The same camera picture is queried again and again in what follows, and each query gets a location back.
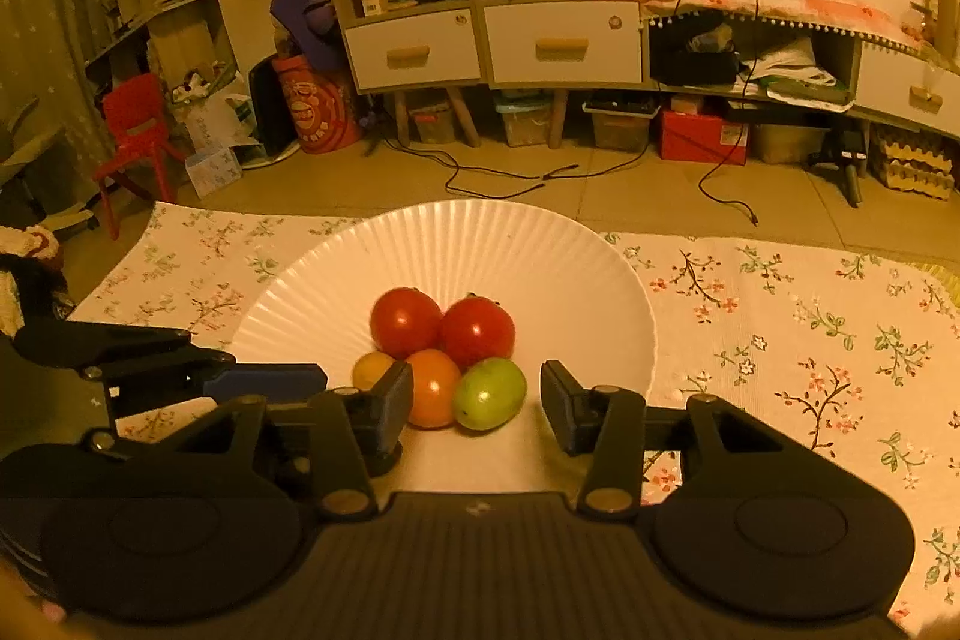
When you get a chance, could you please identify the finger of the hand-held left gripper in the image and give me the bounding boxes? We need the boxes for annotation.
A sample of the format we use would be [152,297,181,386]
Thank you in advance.
[11,319,196,371]
[79,347,329,403]

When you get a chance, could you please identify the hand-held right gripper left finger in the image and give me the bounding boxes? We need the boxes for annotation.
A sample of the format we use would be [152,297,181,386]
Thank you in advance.
[67,360,415,522]

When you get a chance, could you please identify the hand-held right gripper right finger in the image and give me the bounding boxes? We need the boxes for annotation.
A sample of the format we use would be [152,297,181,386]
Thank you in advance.
[540,360,895,522]

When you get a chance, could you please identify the yellow tomato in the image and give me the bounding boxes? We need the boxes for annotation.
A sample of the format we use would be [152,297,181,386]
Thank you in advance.
[352,351,397,392]

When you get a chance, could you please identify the small orange tangerine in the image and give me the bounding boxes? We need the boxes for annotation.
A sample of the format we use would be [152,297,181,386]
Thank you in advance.
[405,348,462,429]

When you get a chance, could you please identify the green plum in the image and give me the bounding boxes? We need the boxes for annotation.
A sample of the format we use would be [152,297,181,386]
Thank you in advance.
[452,357,528,432]

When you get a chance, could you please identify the large red tomato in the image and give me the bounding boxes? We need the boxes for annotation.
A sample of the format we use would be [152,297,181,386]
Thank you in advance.
[370,287,445,360]

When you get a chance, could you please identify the red tomato with stem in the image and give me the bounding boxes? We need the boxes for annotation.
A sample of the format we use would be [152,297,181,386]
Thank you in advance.
[439,292,517,371]

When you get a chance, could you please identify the white fluted plate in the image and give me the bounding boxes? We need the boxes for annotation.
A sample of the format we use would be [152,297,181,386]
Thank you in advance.
[232,199,658,497]

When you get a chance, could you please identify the black and white fluffy cushion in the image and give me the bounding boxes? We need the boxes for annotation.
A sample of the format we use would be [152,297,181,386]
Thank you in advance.
[0,224,72,341]

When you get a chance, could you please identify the grey office chair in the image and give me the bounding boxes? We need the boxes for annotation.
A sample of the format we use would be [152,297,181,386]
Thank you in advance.
[0,98,100,236]

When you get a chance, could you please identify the small blue white box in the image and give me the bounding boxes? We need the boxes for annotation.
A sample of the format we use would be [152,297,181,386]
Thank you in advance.
[184,145,243,200]

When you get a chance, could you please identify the red plastic chair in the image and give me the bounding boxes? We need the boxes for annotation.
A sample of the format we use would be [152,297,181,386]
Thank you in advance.
[94,74,190,240]

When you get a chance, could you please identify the floral tablecloth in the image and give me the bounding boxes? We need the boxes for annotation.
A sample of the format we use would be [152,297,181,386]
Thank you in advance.
[67,201,960,640]

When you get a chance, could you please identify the black flat panel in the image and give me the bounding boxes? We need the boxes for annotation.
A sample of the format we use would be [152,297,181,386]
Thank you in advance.
[247,53,295,161]

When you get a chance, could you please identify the orange printed bag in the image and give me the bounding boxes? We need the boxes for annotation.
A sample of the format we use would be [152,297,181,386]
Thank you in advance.
[271,53,366,156]

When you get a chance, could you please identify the small clear storage bin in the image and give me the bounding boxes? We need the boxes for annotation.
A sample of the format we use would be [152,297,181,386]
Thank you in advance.
[407,98,458,146]

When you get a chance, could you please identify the clear bin blue lid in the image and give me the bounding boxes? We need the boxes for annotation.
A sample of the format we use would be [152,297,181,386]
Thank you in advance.
[493,91,557,148]

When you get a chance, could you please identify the red box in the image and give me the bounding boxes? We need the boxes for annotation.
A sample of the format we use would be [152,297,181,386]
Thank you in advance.
[658,106,751,166]

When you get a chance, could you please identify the patterned curtain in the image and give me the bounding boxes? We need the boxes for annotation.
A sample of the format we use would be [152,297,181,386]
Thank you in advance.
[0,0,106,184]

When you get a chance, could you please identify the beige cardboard box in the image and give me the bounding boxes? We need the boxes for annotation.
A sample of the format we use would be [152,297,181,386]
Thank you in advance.
[750,119,830,165]

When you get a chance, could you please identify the tall shelf cabinet white drawer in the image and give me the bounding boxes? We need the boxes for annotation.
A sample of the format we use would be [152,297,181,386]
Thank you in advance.
[313,0,485,148]

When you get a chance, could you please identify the low cabinet white drawer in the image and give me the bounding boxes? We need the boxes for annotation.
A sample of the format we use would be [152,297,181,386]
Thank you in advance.
[476,0,647,150]

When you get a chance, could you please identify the black bag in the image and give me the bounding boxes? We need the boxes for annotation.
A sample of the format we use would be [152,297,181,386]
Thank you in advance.
[651,14,742,88]

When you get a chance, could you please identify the purple bag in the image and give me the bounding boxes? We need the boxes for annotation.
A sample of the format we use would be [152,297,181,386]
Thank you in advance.
[270,0,347,75]

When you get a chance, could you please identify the black tripod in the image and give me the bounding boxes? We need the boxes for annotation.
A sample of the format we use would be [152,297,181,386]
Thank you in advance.
[808,128,872,208]

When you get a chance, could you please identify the green and white bags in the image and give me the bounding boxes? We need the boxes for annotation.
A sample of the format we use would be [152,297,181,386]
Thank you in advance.
[739,34,857,107]

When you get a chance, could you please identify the stack of egg cartons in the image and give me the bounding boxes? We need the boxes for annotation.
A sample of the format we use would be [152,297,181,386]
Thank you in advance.
[872,124,959,202]

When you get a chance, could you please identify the pink floral cloth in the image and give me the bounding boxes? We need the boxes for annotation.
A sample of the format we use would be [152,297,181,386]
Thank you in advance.
[587,0,927,58]

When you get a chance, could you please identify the long low cabinet white drawers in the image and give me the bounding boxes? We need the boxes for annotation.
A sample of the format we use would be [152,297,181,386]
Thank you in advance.
[641,6,960,140]

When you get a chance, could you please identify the black floor cable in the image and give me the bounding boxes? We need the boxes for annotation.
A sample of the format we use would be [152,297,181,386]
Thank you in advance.
[367,134,580,199]

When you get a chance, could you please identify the black hanging power cable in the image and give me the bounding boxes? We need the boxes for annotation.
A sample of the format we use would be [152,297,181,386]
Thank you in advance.
[697,0,760,226]

